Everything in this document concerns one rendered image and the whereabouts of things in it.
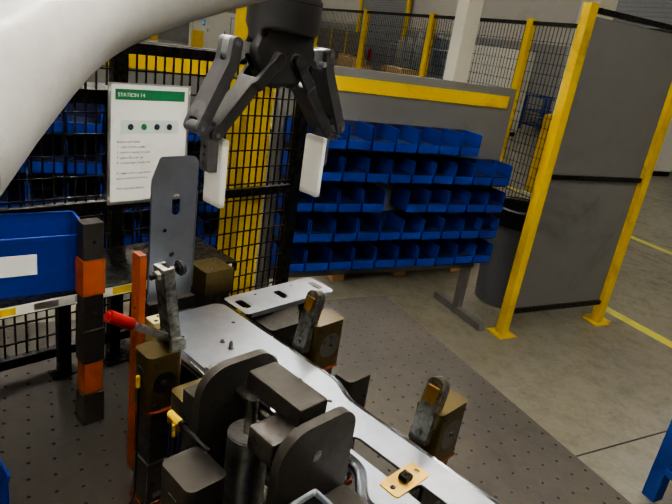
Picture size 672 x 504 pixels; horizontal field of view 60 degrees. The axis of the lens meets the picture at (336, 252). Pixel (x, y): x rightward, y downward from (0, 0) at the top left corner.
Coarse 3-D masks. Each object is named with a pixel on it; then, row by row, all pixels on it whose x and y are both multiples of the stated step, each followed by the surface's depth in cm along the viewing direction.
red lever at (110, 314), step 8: (112, 312) 97; (104, 320) 97; (112, 320) 97; (120, 320) 98; (128, 320) 99; (128, 328) 100; (136, 328) 101; (144, 328) 102; (152, 328) 104; (152, 336) 104; (160, 336) 105; (168, 336) 107
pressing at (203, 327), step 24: (192, 312) 132; (216, 312) 134; (192, 336) 122; (216, 336) 124; (240, 336) 125; (264, 336) 127; (192, 360) 113; (216, 360) 115; (288, 360) 119; (312, 384) 112; (336, 384) 113; (360, 408) 108; (360, 432) 101; (384, 432) 102; (360, 456) 95; (384, 456) 96; (408, 456) 96; (432, 456) 98; (360, 480) 89; (432, 480) 92; (456, 480) 93
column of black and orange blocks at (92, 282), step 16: (80, 224) 120; (96, 224) 121; (80, 240) 121; (96, 240) 122; (80, 256) 122; (96, 256) 123; (80, 272) 123; (96, 272) 124; (80, 288) 124; (96, 288) 126; (80, 304) 126; (96, 304) 127; (80, 320) 128; (96, 320) 128; (80, 336) 128; (96, 336) 130; (80, 352) 130; (96, 352) 131; (80, 368) 132; (96, 368) 133; (80, 384) 134; (96, 384) 134; (80, 400) 134; (96, 400) 136; (80, 416) 136; (96, 416) 137
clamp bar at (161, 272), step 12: (156, 264) 102; (180, 264) 103; (156, 276) 101; (168, 276) 101; (156, 288) 104; (168, 288) 102; (168, 300) 103; (168, 312) 104; (168, 324) 105; (180, 336) 107
